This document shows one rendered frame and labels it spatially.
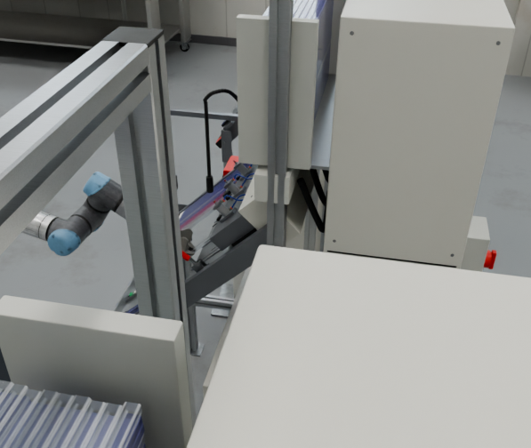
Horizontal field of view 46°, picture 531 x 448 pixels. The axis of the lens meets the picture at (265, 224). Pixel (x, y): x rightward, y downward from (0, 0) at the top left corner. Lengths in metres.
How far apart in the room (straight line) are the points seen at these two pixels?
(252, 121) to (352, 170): 0.24
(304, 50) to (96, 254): 2.46
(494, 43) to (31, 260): 2.83
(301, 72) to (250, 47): 0.11
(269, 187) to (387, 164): 0.26
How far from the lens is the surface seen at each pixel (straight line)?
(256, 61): 1.30
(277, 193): 1.39
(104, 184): 1.82
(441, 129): 1.34
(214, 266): 1.61
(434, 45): 1.28
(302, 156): 1.37
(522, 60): 6.24
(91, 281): 3.37
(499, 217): 4.01
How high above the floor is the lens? 2.06
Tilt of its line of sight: 34 degrees down
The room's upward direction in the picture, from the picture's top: straight up
